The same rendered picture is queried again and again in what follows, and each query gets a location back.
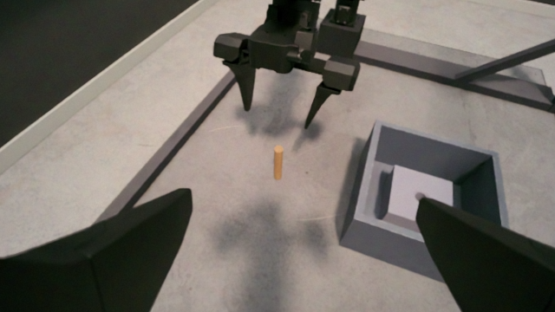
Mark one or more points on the wooden peg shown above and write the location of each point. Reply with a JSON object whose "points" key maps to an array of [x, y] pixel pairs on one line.
{"points": [[278, 162]]}

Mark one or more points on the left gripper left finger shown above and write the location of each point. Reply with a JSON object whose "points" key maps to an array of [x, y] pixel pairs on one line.
{"points": [[117, 265]]}

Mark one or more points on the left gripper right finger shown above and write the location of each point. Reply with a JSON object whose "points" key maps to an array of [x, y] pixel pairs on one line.
{"points": [[487, 267]]}

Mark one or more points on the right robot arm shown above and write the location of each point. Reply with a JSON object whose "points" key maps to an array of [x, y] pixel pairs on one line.
{"points": [[277, 45]]}

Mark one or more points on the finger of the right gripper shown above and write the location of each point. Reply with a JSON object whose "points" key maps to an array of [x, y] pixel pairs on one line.
{"points": [[246, 76], [322, 94]]}

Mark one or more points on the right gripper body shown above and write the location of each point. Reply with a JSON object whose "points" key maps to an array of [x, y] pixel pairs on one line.
{"points": [[340, 72]]}

